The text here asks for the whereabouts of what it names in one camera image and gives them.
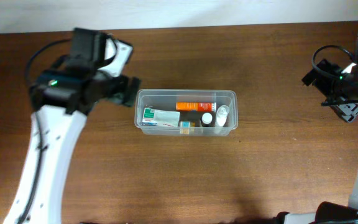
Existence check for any dark bottle white cap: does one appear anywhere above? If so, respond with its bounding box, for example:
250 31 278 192
200 113 213 128

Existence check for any orange effervescent tablet tube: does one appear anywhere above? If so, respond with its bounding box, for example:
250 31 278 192
175 102 217 112

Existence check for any black right camera cable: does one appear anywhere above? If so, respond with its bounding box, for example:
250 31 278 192
311 44 356 80

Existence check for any clear plastic container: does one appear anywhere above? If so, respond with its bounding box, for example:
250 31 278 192
134 89 238 136

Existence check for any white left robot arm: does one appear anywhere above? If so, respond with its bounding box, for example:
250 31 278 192
4 28 140 223

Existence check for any white green medicine box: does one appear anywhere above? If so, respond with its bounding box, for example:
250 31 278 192
142 108 180 127

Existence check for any white spray bottle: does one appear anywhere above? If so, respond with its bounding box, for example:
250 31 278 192
214 105 230 134

